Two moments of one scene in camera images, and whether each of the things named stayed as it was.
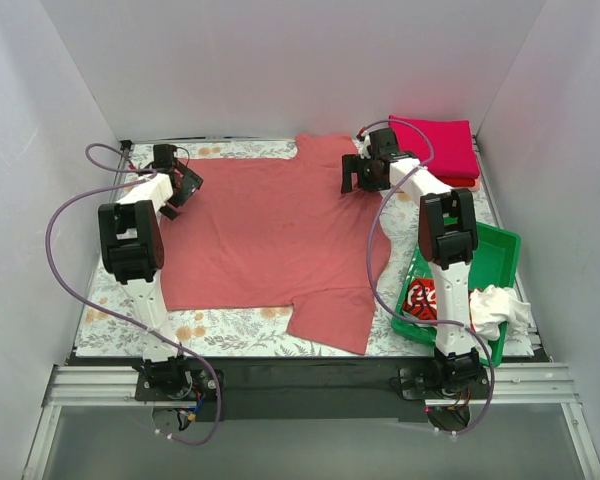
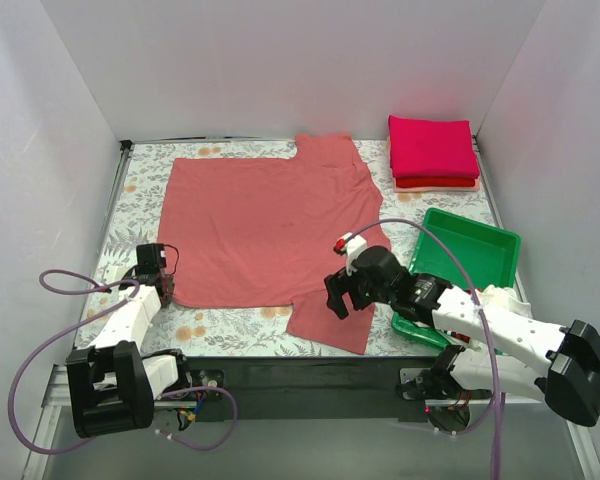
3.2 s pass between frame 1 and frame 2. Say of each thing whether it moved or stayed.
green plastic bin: stayed
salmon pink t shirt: stayed
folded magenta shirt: stayed
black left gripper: moved
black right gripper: moved
